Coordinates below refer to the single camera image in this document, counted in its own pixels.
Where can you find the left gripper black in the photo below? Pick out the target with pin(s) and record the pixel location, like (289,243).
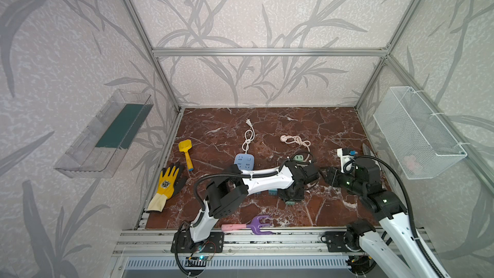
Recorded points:
(295,192)

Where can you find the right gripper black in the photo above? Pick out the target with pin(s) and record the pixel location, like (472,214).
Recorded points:
(332,177)

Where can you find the light green plug cube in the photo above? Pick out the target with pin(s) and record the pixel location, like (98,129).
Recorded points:
(299,158)

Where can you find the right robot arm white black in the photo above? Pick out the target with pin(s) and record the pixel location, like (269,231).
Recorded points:
(360,176)

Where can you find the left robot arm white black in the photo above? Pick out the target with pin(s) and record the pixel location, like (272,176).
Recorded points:
(220,195)

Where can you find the pink item in basket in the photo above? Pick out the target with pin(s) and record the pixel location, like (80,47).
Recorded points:
(412,163)

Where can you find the blue square power strip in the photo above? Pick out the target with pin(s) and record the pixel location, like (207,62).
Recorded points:
(245,161)

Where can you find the purple pink toy rake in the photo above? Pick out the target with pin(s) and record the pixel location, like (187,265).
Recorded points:
(256,225)

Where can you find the yellow toy shovel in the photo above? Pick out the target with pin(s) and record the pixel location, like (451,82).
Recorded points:
(184,147)

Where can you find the yellow black work glove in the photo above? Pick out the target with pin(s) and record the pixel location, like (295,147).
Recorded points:
(171,182)

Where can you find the green sponge in bin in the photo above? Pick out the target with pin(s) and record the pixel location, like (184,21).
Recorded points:
(125,127)

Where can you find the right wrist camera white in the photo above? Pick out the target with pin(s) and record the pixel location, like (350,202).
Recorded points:
(345,155)

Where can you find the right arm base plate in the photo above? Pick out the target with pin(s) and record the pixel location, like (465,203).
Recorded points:
(336,241)

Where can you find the white wire mesh basket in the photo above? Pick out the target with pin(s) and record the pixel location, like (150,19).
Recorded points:
(411,127)

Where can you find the aluminium front rail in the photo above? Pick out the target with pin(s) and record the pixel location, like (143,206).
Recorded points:
(288,241)

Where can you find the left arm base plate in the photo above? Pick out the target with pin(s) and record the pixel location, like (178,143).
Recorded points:
(182,243)

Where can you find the clear plastic wall bin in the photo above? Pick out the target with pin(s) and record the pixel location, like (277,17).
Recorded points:
(83,159)

